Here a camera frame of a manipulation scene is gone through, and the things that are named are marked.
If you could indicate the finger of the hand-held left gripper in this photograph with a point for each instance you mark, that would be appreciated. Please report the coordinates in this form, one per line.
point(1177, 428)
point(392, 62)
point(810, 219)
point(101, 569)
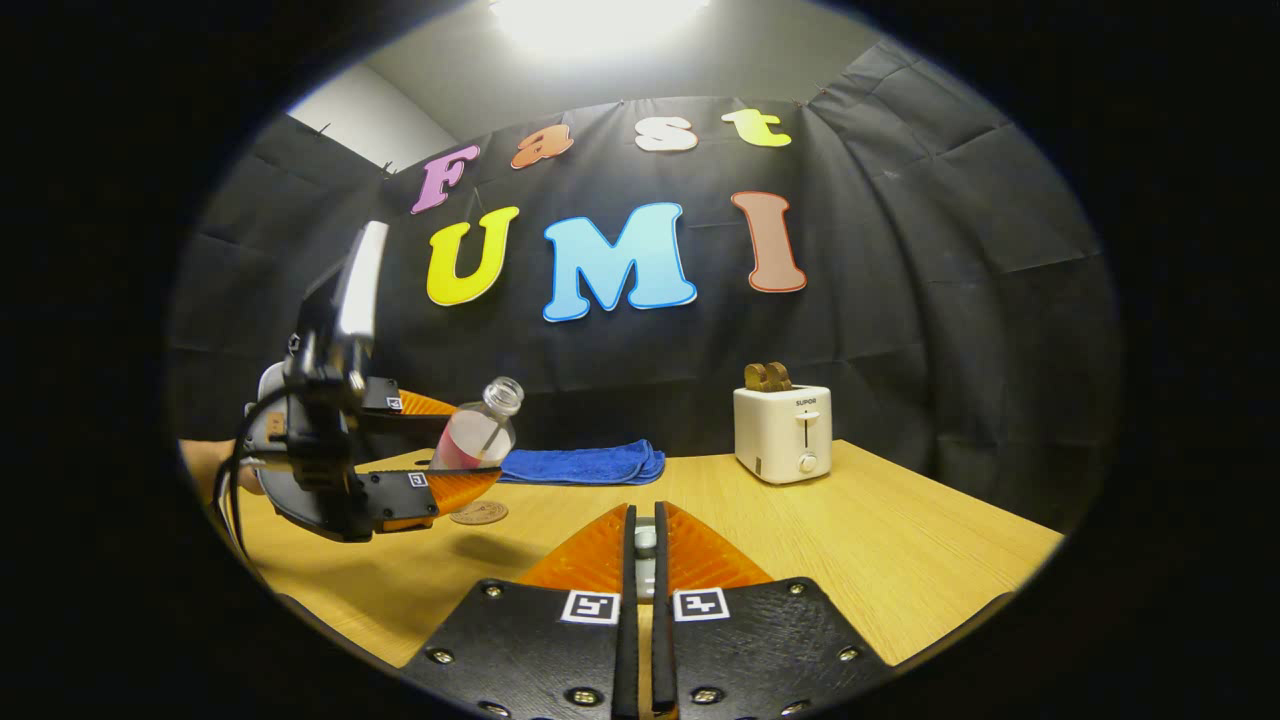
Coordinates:
point(385, 400)
point(395, 500)

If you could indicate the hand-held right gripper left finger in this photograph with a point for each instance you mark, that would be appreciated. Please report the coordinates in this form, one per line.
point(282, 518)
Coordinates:
point(627, 660)

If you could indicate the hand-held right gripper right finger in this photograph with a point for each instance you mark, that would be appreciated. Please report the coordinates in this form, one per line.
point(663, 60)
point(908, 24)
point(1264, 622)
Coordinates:
point(662, 660)

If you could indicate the round wooden coaster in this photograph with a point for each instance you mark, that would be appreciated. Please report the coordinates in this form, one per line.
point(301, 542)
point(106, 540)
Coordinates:
point(480, 513)

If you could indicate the clear plastic water bottle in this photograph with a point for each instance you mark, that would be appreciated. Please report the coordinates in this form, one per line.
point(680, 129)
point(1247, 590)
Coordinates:
point(470, 440)

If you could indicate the blue folded towel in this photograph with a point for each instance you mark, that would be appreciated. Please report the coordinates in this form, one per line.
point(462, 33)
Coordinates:
point(590, 463)

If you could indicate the white toaster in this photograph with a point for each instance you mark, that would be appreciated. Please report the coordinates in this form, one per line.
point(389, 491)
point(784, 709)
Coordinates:
point(775, 435)

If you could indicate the large ceiling light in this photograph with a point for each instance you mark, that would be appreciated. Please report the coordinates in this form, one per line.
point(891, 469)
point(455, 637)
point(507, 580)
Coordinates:
point(600, 15)

